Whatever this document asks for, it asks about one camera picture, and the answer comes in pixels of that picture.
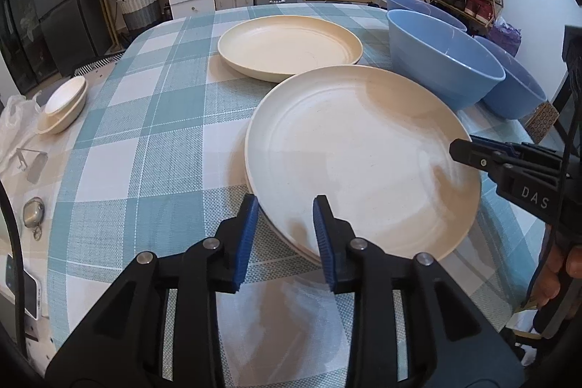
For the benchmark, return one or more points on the bent metal bracket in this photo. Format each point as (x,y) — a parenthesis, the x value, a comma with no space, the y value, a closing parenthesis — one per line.
(36,167)

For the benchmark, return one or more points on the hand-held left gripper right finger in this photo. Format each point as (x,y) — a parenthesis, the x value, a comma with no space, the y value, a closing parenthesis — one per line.
(325,247)

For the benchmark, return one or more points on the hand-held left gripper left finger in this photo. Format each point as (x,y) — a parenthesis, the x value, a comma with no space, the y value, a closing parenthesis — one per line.
(243,242)

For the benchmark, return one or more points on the purple bag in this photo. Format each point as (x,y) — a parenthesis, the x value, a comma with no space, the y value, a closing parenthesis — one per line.
(504,35)

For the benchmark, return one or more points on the teal white checkered tablecloth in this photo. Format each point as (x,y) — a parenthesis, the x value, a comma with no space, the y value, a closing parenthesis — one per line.
(150,110)

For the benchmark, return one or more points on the large cream plate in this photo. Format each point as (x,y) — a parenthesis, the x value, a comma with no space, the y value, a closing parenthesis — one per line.
(354,151)
(294,251)
(291,47)

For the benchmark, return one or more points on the blue plastic bowl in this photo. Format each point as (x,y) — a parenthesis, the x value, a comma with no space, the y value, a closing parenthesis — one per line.
(436,65)
(423,4)
(514,97)

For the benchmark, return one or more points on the patterned grey rug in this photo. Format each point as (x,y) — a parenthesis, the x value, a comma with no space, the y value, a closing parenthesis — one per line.
(97,63)

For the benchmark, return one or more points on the metal key tag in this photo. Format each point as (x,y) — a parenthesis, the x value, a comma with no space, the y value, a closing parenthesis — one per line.
(32,213)

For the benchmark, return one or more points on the white electronic device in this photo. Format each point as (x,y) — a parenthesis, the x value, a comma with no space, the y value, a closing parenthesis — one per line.
(27,288)

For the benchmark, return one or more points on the white plastic bag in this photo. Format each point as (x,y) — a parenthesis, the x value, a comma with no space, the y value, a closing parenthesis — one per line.
(16,129)

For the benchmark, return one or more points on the person's right hand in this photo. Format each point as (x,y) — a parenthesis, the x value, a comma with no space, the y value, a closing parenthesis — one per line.
(557,274)

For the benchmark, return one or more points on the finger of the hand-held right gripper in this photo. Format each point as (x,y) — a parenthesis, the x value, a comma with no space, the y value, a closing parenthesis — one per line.
(473,154)
(498,145)

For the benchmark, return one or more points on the woven laundry basket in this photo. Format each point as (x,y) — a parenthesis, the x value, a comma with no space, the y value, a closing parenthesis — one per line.
(138,13)

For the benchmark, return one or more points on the black glass cabinet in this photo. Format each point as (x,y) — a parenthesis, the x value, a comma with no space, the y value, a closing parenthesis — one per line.
(18,29)

